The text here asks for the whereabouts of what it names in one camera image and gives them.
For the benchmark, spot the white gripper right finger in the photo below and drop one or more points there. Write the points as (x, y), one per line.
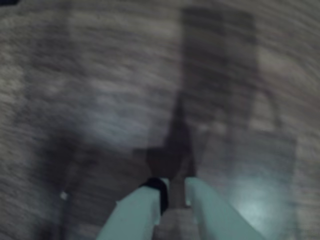
(215, 215)

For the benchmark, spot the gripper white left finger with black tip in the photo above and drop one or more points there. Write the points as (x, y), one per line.
(135, 215)

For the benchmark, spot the tiny pale crumb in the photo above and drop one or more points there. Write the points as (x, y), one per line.
(64, 195)

